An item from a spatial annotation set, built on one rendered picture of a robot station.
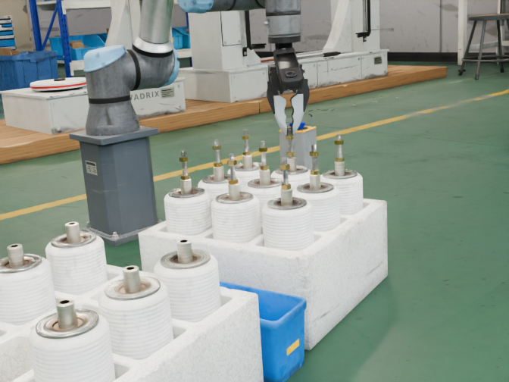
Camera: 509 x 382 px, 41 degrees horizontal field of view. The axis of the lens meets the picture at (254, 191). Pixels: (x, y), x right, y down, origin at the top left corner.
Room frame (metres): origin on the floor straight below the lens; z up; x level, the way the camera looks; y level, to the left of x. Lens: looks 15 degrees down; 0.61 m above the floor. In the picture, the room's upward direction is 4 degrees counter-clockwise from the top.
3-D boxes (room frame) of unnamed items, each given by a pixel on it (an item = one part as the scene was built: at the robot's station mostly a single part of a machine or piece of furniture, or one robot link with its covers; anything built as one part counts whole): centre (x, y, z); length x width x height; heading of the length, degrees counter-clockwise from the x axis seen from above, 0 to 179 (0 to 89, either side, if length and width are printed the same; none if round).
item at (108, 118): (1.91, 0.39, 0.35); 0.15 x 0.15 x 0.10
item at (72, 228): (1.09, 0.31, 0.26); 0.02 x 0.02 x 0.03
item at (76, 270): (1.09, 0.31, 0.16); 0.10 x 0.10 x 0.18
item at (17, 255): (0.99, 0.37, 0.26); 0.02 x 0.02 x 0.03
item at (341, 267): (1.39, -0.02, 0.09); 0.39 x 0.39 x 0.18; 57
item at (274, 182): (1.39, -0.02, 0.25); 0.08 x 0.08 x 0.01
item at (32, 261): (0.99, 0.37, 0.25); 0.08 x 0.08 x 0.01
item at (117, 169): (1.91, 0.39, 0.15); 0.19 x 0.19 x 0.30; 41
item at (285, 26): (1.50, -0.08, 0.57); 0.08 x 0.08 x 0.05
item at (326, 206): (1.33, -0.12, 0.16); 0.10 x 0.10 x 0.18
